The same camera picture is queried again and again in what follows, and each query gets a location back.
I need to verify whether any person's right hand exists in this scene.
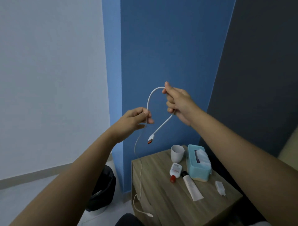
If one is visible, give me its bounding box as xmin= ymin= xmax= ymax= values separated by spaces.
xmin=162 ymin=81 xmax=205 ymax=127

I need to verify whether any person's left hand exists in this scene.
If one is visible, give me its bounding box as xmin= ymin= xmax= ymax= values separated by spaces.
xmin=109 ymin=107 xmax=154 ymax=144

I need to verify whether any white charging cable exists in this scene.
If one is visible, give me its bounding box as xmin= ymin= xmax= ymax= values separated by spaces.
xmin=133 ymin=86 xmax=175 ymax=218

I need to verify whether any person's left forearm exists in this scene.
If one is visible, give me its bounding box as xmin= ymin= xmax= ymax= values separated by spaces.
xmin=9 ymin=129 xmax=120 ymax=226

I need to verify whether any person's right forearm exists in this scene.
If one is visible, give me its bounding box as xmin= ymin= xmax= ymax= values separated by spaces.
xmin=190 ymin=110 xmax=298 ymax=226

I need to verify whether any white cup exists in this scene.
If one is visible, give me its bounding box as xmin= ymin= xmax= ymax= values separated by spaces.
xmin=170 ymin=145 xmax=185 ymax=163

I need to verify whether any white bottle with red cap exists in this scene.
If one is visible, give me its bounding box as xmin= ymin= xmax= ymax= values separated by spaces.
xmin=169 ymin=163 xmax=183 ymax=183

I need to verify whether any teal tissue box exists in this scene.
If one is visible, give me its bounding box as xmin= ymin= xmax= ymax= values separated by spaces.
xmin=186 ymin=144 xmax=212 ymax=183

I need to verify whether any white tissue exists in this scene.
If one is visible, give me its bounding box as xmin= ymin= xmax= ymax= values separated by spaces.
xmin=194 ymin=149 xmax=211 ymax=170

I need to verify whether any black trash bin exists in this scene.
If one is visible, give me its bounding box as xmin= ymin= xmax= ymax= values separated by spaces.
xmin=85 ymin=165 xmax=116 ymax=212

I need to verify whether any white tube with black cap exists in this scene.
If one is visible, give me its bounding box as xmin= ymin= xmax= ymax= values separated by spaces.
xmin=181 ymin=171 xmax=204 ymax=202

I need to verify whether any wooden nightstand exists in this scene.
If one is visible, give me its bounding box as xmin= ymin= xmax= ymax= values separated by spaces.
xmin=131 ymin=145 xmax=243 ymax=226

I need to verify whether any white charger adapter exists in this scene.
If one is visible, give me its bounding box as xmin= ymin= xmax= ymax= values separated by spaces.
xmin=214 ymin=181 xmax=227 ymax=197

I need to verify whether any dark clothing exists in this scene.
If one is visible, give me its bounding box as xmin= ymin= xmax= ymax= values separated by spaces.
xmin=115 ymin=213 xmax=146 ymax=226

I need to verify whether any beige bedding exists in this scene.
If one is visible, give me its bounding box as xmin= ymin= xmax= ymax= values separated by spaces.
xmin=278 ymin=126 xmax=298 ymax=172

